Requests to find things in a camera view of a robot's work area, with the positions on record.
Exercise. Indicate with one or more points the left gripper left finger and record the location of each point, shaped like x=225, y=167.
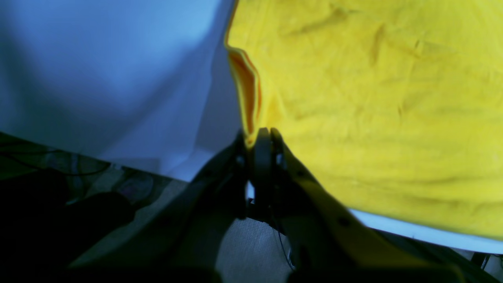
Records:
x=183, y=244

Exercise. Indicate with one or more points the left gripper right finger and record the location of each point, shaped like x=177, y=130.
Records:
x=329, y=245

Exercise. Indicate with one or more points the orange T-shirt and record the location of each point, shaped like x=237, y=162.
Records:
x=395, y=106

